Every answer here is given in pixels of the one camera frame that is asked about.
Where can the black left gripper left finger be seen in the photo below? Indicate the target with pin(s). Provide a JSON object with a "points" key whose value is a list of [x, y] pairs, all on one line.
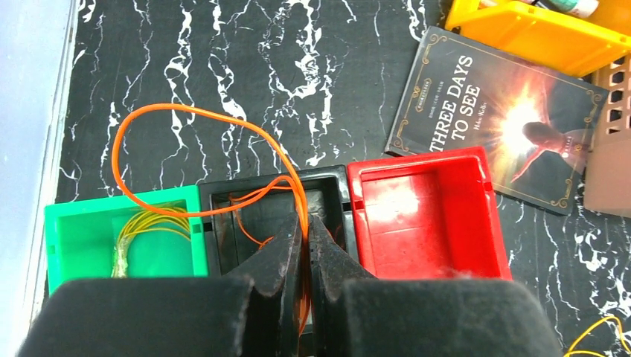
{"points": [[251, 311]]}

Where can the pink plastic file organizer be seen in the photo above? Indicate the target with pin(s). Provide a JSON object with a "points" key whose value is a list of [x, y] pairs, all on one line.
{"points": [[607, 181]]}

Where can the black plastic bin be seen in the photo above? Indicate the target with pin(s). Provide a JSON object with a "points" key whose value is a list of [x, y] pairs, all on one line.
{"points": [[231, 238]]}

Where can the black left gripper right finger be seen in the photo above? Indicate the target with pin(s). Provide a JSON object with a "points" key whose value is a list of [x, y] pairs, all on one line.
{"points": [[358, 314]]}

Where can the red plastic bin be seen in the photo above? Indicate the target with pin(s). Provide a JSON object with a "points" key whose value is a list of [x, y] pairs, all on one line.
{"points": [[427, 216]]}

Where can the green white glue stick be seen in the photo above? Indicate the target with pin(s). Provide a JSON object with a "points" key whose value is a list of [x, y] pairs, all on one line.
{"points": [[582, 9]]}

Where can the yellow plastic bin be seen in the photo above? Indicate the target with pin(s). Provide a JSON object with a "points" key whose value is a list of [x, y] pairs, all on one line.
{"points": [[574, 46]]}

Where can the dark book Three Days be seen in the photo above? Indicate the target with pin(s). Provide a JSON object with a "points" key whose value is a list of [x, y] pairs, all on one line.
{"points": [[534, 123]]}

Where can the green plastic bin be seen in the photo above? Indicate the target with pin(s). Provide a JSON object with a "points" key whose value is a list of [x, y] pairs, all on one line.
{"points": [[114, 237]]}

